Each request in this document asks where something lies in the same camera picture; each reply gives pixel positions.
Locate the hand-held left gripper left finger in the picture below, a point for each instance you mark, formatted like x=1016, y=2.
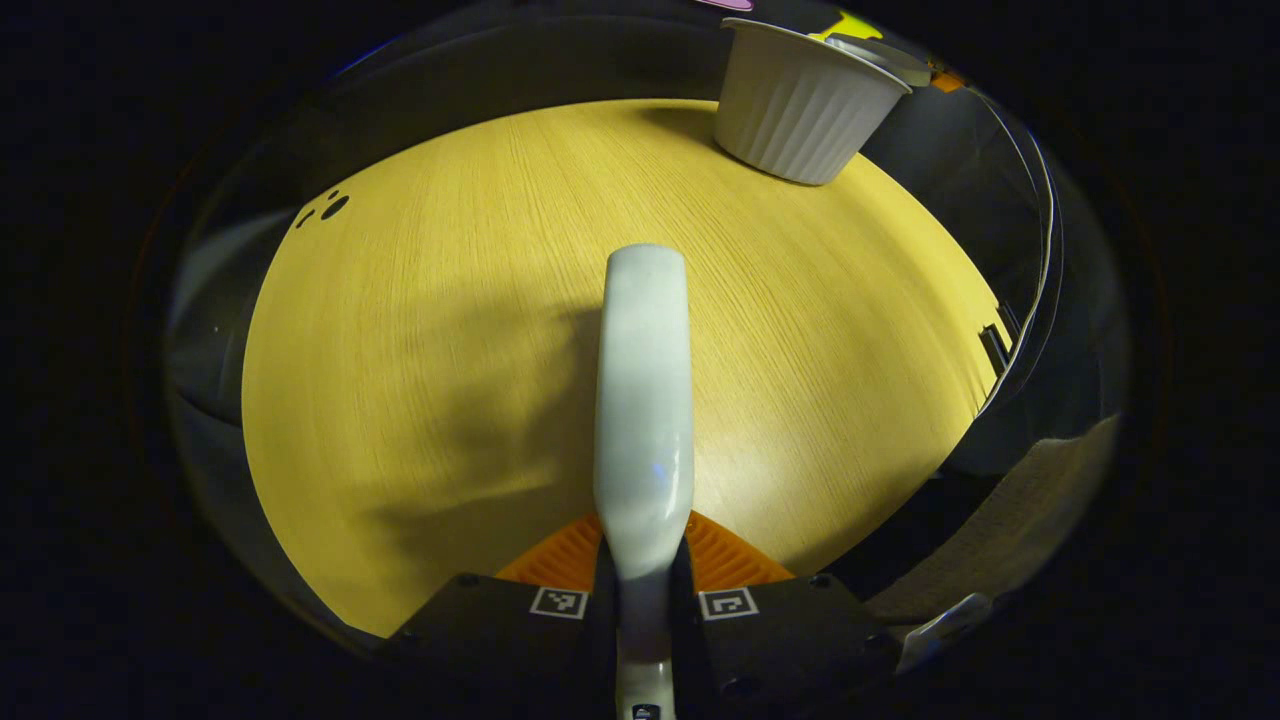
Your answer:
x=500, y=650

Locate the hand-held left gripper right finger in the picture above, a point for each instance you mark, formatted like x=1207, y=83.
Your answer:
x=790, y=650

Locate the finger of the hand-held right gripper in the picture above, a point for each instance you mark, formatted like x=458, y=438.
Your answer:
x=948, y=78

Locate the white dustpan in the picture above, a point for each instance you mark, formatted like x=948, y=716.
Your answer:
x=880, y=52

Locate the white ribbed garbage bin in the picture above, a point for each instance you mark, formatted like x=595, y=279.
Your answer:
x=795, y=110

